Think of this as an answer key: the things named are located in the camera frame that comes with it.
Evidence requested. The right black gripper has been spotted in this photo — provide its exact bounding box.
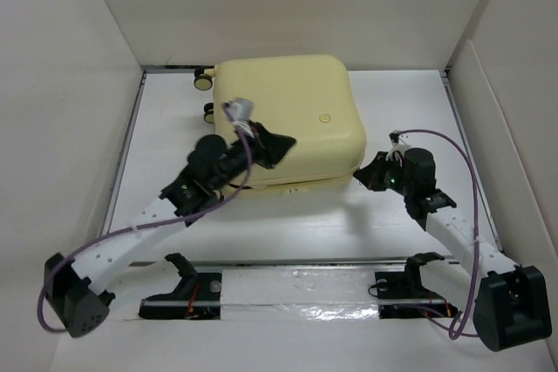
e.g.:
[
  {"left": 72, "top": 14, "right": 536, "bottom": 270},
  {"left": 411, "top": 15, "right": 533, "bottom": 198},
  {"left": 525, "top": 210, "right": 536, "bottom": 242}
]
[{"left": 352, "top": 151, "right": 413, "bottom": 197}]

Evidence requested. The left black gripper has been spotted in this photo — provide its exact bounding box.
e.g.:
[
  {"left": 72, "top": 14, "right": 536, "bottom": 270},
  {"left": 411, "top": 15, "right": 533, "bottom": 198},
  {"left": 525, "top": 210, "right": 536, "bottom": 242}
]
[{"left": 211, "top": 120, "right": 296, "bottom": 193}]

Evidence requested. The yellow hard-shell suitcase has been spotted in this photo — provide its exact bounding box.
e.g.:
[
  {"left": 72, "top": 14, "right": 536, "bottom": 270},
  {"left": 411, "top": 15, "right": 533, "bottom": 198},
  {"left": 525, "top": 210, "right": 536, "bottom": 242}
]
[{"left": 194, "top": 54, "right": 367, "bottom": 190}]

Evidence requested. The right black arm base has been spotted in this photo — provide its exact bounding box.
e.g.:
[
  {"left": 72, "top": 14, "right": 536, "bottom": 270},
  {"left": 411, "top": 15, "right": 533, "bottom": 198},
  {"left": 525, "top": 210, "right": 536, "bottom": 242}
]
[{"left": 368, "top": 252, "right": 458, "bottom": 319}]

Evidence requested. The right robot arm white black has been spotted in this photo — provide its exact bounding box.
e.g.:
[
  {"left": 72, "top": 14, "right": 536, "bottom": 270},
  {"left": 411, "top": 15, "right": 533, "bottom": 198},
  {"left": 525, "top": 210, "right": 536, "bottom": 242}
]
[{"left": 353, "top": 147, "right": 553, "bottom": 352}]

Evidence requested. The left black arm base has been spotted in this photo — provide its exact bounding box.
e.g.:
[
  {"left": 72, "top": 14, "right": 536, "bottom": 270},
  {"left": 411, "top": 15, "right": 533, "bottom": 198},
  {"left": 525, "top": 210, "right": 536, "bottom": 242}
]
[{"left": 138, "top": 253, "right": 222, "bottom": 321}]

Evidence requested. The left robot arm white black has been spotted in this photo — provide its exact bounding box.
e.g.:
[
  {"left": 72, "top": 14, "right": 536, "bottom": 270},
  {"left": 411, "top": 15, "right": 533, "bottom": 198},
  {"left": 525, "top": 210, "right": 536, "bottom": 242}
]
[{"left": 36, "top": 120, "right": 296, "bottom": 338}]

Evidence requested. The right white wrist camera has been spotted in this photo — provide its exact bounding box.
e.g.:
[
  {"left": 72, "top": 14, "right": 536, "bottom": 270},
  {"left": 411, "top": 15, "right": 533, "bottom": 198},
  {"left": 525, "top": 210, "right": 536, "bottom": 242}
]
[{"left": 385, "top": 130, "right": 412, "bottom": 164}]

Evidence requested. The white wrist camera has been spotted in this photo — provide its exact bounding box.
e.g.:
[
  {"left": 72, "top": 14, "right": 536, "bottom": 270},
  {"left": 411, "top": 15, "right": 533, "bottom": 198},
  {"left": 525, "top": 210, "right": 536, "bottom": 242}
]
[
  {"left": 385, "top": 130, "right": 412, "bottom": 164},
  {"left": 222, "top": 98, "right": 254, "bottom": 125}
]

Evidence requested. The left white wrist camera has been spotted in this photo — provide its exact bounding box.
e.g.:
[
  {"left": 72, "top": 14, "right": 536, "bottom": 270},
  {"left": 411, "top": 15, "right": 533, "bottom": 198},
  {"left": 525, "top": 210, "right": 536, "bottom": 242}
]
[{"left": 222, "top": 98, "right": 254, "bottom": 125}]

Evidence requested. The silver aluminium rail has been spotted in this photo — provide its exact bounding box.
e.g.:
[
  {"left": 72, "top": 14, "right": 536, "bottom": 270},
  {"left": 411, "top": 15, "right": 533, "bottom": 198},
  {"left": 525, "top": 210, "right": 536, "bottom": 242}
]
[{"left": 86, "top": 258, "right": 507, "bottom": 269}]

